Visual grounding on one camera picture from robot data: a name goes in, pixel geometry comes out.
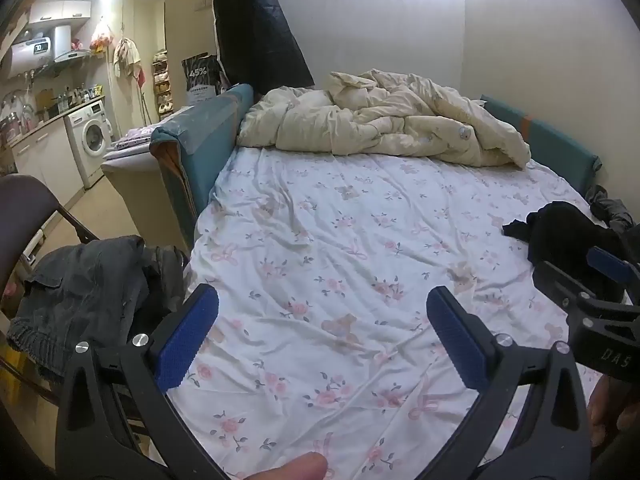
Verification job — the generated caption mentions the range hood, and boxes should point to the range hood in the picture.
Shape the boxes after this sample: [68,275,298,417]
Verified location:
[52,49,93,64]

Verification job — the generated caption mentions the black wall poster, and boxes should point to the black wall poster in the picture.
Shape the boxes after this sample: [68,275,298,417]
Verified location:
[181,52,223,106]

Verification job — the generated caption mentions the white wall cabinet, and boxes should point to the white wall cabinet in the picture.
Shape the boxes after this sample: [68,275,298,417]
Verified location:
[27,0,93,26]

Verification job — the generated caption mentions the cream duvet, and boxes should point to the cream duvet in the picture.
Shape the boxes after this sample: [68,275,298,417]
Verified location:
[236,67,532,170]

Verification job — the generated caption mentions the shoe rack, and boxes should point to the shoe rack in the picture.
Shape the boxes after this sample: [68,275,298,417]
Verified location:
[151,49,173,121]

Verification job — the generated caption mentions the folded pink cloth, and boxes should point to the folded pink cloth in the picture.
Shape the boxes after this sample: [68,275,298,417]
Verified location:
[109,127,156,153]

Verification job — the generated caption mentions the white washing machine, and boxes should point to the white washing machine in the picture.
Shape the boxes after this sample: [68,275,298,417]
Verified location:
[64,100,115,190]

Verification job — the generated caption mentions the person's right hand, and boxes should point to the person's right hand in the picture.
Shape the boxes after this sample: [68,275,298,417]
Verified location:
[587,375,640,448]

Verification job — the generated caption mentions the pink plastic bag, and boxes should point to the pink plastic bag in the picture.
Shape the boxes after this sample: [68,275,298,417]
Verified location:
[90,17,117,53]

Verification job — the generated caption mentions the white floral bed sheet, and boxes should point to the white floral bed sheet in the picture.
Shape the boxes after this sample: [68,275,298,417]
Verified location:
[165,145,626,480]

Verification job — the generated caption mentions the dark grey crumpled cloth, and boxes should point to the dark grey crumpled cloth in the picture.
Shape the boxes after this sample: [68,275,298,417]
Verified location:
[585,185,638,233]

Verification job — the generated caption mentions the kitchen counter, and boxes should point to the kitchen counter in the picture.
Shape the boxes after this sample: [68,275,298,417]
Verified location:
[0,95,108,211]

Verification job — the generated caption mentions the grey denim jeans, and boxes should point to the grey denim jeans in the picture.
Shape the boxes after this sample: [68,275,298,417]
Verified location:
[7,235,148,386]

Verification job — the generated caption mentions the black pants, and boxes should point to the black pants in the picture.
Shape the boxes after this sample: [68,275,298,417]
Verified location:
[502,201,631,301]

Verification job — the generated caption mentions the brown folding chair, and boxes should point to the brown folding chair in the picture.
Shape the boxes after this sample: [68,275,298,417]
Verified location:
[0,174,191,411]

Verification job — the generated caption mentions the hanging cream cloth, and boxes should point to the hanging cream cloth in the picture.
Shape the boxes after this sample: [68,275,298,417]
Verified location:
[112,37,143,81]

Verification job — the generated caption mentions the row of bottles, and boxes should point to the row of bottles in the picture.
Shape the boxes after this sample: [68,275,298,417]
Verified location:
[50,82,106,111]

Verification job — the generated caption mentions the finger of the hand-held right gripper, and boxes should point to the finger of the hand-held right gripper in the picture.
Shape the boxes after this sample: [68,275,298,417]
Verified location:
[532,260,596,321]
[586,246,640,306]

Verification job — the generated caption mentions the person's left hand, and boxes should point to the person's left hand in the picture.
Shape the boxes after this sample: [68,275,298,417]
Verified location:
[234,452,335,480]

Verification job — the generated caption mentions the dark hanging curtain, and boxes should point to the dark hanging curtain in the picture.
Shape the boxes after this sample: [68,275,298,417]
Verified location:
[212,0,316,98]

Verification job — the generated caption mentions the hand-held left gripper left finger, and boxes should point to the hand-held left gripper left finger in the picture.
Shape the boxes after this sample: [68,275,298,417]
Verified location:
[55,284,236,480]

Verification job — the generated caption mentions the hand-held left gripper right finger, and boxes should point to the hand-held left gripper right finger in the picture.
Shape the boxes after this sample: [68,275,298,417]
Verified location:
[425,286,593,480]

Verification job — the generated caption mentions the white water heater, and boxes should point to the white water heater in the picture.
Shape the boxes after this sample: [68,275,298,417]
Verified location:
[0,24,72,78]

